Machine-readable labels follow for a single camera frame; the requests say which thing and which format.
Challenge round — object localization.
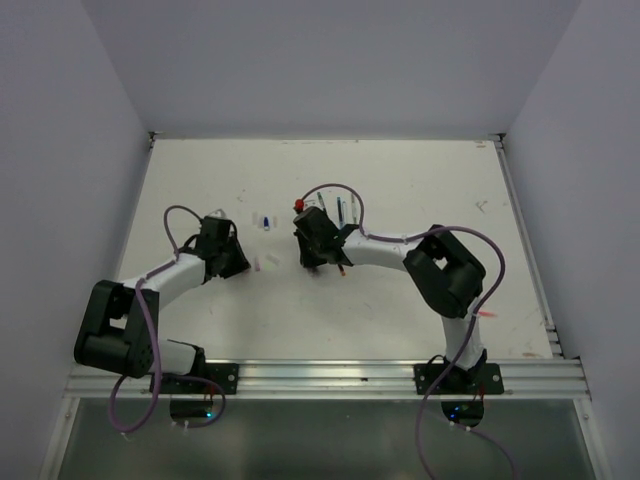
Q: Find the thin green fineliner pen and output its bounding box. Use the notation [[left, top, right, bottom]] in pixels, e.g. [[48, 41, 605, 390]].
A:
[[350, 193, 359, 224]]

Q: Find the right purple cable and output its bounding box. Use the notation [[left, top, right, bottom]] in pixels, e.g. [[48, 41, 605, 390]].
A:
[[302, 183, 521, 480]]

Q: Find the blue gel pen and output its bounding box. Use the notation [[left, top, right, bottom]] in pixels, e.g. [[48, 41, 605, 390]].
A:
[[336, 196, 345, 229]]

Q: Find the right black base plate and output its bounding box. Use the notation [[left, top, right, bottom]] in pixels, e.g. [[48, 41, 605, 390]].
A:
[[413, 363, 505, 395]]

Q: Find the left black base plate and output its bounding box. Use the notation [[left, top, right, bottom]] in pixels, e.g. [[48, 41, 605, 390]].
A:
[[160, 362, 240, 396]]

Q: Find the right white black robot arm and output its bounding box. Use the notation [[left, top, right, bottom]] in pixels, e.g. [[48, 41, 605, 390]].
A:
[[293, 206, 486, 393]]

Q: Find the aluminium right side rail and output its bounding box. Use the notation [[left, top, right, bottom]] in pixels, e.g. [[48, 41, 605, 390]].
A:
[[492, 134, 565, 359]]

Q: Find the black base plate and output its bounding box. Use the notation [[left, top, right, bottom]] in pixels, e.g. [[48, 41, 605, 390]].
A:
[[160, 362, 240, 396], [413, 363, 505, 395]]

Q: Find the aluminium front rail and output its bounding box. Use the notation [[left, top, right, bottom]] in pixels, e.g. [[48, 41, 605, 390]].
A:
[[64, 355, 594, 401]]

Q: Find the aluminium rail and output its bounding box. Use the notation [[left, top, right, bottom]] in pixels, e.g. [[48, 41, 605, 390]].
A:
[[492, 134, 565, 359], [64, 355, 594, 401]]

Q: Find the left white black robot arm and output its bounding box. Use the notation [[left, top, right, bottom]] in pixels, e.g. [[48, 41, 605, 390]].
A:
[[73, 216, 250, 378]]

